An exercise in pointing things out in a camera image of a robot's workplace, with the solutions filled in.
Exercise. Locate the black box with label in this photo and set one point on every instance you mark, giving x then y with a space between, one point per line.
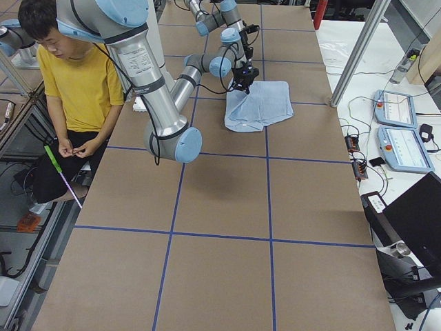
374 208

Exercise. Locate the person in yellow shirt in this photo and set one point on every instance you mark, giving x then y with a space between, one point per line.
84 97

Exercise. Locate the light blue striped shirt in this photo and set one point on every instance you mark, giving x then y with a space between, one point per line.
267 103

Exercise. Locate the black power adapter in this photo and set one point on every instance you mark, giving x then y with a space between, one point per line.
426 132

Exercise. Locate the upper blue teach pendant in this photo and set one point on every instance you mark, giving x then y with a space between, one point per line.
394 109

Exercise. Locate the blue teach pendant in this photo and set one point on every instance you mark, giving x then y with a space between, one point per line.
403 150
394 109

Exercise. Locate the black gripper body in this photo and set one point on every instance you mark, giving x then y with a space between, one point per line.
240 76
244 42

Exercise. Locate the red cylinder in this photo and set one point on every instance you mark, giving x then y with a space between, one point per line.
320 12

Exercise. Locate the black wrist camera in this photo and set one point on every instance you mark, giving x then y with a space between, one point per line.
252 28

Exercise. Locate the black laptop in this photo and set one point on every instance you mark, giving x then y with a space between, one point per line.
415 216

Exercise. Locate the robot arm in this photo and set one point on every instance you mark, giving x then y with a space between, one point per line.
130 33
227 14

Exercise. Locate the lower blue teach pendant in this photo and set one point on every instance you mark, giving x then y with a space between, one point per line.
403 150

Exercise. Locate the aluminium frame post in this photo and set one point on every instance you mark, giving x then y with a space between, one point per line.
375 16

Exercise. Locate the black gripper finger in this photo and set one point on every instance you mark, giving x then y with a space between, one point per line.
247 90
237 86

